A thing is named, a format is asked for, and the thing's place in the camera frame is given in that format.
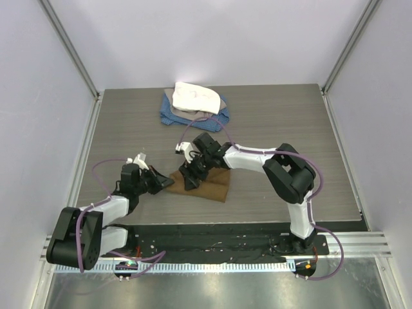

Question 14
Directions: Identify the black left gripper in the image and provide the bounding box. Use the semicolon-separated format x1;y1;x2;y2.
134;165;173;195

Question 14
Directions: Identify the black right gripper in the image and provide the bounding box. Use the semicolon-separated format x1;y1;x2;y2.
180;151;214;191

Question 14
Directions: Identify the brown cloth napkin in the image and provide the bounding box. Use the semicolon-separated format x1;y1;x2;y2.
166;168;230;203

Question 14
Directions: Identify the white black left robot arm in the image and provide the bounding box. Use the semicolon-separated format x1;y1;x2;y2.
46;163;174;272

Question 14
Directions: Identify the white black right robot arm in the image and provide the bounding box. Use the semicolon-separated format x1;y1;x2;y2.
175;133;316;254

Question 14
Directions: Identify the blue checkered cloth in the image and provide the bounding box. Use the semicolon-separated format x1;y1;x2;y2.
160;93;230;132

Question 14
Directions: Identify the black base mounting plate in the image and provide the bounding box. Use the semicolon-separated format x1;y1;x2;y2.
118;223;330;264

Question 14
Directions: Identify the white folded cloth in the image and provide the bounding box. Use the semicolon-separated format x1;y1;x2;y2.
172;82;221;115

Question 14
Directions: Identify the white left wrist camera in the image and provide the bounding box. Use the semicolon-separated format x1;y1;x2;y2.
126;153;149;170

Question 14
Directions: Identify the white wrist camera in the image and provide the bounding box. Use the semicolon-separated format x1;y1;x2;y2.
175;142;193;163
126;153;149;170

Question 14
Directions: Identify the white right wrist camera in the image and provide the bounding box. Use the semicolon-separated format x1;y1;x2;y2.
175;142;193;163

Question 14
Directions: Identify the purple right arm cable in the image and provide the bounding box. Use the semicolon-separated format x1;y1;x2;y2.
180;117;345;281

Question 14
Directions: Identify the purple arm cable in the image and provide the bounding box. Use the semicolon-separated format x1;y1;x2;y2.
77;157;167;278
180;117;345;281

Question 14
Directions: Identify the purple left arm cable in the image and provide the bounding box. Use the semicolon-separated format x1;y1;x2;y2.
77;157;167;278

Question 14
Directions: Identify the white slotted cable duct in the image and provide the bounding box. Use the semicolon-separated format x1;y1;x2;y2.
54;261;296;274

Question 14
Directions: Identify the aluminium frame rail left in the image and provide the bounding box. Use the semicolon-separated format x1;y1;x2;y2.
38;0;100;100

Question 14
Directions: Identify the aluminium frame rail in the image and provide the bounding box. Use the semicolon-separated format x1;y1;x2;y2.
321;0;382;95
38;0;100;100

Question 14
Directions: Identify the aluminium frame rail right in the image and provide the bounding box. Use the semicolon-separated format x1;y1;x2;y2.
321;0;382;95

